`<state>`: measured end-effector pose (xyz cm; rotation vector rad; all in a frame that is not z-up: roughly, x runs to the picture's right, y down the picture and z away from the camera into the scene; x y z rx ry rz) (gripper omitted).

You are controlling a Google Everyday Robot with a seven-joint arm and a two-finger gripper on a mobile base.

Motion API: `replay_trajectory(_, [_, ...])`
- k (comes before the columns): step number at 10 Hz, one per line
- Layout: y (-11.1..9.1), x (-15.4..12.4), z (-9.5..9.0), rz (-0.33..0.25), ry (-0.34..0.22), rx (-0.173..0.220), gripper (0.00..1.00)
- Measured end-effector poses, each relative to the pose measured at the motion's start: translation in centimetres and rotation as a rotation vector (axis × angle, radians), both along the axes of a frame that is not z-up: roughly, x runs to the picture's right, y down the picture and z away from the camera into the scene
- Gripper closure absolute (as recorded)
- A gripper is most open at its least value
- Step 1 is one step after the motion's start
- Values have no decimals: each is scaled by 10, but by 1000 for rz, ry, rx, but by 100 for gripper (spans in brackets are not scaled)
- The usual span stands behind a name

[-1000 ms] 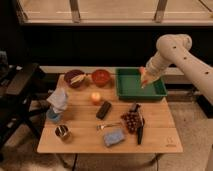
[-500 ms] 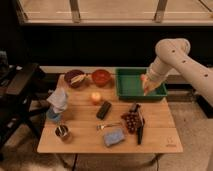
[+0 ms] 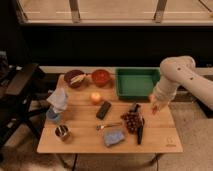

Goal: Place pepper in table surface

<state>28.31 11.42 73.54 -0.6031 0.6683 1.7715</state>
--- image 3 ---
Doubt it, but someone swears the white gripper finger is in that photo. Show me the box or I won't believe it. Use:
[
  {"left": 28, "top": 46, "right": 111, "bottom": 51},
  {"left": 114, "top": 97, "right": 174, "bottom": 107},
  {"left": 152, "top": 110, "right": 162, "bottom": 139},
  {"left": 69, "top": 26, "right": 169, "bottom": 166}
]
[
  {"left": 148, "top": 94, "right": 154, "bottom": 103},
  {"left": 156, "top": 106, "right": 164, "bottom": 112}
]

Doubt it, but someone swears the red chili pepper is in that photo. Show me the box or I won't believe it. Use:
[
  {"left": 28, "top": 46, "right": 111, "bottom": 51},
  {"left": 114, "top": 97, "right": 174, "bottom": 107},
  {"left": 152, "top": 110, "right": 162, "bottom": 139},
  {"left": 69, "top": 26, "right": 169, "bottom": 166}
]
[{"left": 152, "top": 105, "right": 158, "bottom": 115}]

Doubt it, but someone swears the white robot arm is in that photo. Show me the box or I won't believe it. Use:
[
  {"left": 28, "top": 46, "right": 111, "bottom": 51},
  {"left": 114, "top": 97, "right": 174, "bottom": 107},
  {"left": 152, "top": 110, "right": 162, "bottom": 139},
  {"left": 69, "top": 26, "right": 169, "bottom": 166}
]
[{"left": 150, "top": 56, "right": 213, "bottom": 113}]

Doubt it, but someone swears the green plastic bin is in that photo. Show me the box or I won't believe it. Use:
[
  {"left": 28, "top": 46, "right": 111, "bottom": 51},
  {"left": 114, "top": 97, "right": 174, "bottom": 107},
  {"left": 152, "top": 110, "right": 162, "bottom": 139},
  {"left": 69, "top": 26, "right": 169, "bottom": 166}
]
[{"left": 115, "top": 68, "right": 160, "bottom": 100}]

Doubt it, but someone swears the dark red grape bunch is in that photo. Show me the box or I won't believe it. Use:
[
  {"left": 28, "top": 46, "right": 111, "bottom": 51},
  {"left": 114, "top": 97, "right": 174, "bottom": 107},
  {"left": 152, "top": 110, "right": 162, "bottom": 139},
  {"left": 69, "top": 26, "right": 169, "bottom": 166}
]
[{"left": 121, "top": 113, "right": 140, "bottom": 134}]

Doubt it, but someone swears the black rectangular block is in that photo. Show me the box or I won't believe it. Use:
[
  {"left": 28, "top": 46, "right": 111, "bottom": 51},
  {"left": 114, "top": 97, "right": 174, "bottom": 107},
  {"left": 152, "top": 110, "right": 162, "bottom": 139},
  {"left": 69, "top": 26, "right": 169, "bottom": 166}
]
[{"left": 96, "top": 101, "right": 111, "bottom": 120}]

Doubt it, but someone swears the red bowl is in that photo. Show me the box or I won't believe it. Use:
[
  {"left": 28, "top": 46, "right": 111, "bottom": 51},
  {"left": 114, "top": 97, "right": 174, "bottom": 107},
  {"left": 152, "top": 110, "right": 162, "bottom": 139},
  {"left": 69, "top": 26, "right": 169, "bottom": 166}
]
[{"left": 91, "top": 69, "right": 111, "bottom": 87}]

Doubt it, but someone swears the orange apple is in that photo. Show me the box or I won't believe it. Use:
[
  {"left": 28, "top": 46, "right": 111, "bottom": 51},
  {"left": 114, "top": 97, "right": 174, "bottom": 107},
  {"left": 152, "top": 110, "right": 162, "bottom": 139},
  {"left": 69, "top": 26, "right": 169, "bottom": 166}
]
[{"left": 90, "top": 92, "right": 101, "bottom": 104}]

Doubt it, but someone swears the blue sponge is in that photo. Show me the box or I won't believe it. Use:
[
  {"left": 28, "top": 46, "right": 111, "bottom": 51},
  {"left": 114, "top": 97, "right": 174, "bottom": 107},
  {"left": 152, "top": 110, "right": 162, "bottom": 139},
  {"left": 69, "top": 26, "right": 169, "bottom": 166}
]
[{"left": 104, "top": 130, "right": 125, "bottom": 147}]

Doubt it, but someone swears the dark maroon bowl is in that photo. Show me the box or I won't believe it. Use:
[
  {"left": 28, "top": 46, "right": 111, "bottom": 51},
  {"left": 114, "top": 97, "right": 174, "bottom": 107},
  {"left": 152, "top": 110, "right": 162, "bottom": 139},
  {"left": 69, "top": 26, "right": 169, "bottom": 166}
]
[{"left": 64, "top": 70, "right": 87, "bottom": 88}]

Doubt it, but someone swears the yellow banana in bowl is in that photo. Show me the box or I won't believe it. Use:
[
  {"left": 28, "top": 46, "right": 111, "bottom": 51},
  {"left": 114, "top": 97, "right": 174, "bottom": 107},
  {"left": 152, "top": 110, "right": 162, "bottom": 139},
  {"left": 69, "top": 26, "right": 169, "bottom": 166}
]
[{"left": 70, "top": 74, "right": 87, "bottom": 84}]

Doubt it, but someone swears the light blue crumpled cloth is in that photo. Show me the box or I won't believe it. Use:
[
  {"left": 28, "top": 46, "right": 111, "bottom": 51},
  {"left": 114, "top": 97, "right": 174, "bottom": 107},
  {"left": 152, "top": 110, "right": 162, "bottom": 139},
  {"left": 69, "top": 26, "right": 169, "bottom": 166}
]
[{"left": 47, "top": 88, "right": 68, "bottom": 113}]

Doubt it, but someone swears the blue cup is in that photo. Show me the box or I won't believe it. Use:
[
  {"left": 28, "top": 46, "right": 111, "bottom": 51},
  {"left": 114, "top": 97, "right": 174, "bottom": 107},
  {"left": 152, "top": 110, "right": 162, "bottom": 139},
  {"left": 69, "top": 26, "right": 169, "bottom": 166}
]
[{"left": 46, "top": 108, "right": 61, "bottom": 123}]

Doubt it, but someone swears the black chair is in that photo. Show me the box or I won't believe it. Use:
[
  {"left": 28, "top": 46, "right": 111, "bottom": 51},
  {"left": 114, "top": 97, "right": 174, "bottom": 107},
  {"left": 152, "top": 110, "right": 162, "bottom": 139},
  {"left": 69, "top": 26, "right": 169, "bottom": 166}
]
[{"left": 0, "top": 51, "right": 47, "bottom": 161}]

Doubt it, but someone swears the black handled knife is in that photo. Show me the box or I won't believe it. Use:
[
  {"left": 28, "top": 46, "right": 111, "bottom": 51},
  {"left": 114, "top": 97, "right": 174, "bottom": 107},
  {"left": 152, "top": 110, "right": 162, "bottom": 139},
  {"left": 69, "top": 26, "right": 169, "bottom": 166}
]
[{"left": 129, "top": 103, "right": 146, "bottom": 146}]

